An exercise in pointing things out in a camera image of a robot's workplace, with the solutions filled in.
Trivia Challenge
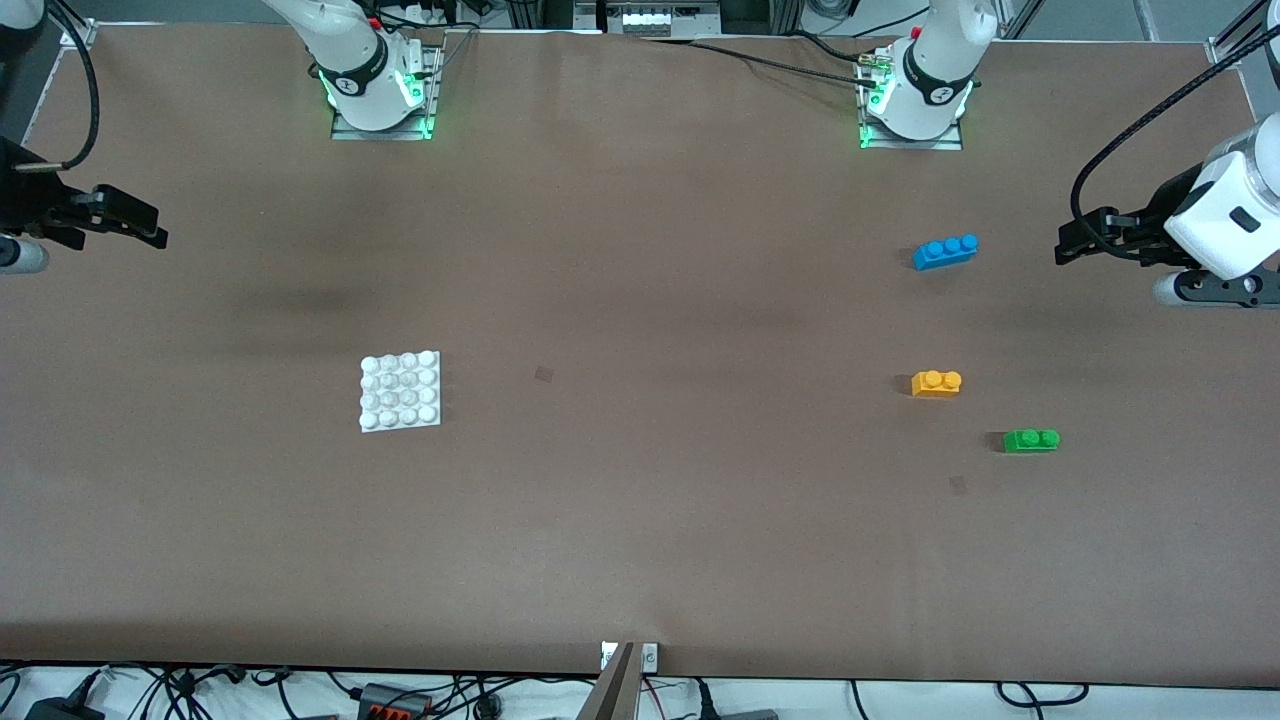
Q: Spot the white studded base plate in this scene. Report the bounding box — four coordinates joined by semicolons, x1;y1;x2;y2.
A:
359;350;442;433

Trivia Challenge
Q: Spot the blue three-stud block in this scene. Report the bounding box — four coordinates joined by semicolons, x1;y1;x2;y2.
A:
912;234;980;272

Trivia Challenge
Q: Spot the black power adapter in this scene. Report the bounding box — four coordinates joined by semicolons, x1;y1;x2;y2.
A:
25;695;101;720

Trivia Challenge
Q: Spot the black orange connector box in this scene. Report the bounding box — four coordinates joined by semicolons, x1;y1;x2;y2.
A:
358;683;433;720

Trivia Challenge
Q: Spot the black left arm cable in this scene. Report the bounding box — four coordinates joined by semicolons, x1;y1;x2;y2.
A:
1070;30;1280;231

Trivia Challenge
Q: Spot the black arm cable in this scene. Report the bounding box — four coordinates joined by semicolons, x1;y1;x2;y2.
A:
15;0;99;173
1070;30;1280;231

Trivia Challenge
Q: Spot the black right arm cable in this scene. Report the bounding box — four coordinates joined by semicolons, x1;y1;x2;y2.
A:
15;0;99;173

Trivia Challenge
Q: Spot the aluminium frame profile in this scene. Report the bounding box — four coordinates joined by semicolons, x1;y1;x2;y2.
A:
1215;0;1280;56

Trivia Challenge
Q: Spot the short black table cable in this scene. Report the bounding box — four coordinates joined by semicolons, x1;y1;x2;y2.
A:
790;32;881;63

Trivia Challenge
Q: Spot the thin grey cable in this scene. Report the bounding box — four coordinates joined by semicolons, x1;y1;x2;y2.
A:
432;28;481;83

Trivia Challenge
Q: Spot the long black table cable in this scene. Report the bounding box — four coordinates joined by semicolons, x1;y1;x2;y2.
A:
640;35;886;86

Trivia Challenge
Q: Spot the looped black floor cable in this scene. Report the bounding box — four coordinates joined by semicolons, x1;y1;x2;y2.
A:
995;682;1089;707

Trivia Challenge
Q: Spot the brown wooden post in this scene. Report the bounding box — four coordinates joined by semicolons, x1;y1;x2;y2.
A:
578;642;637;720

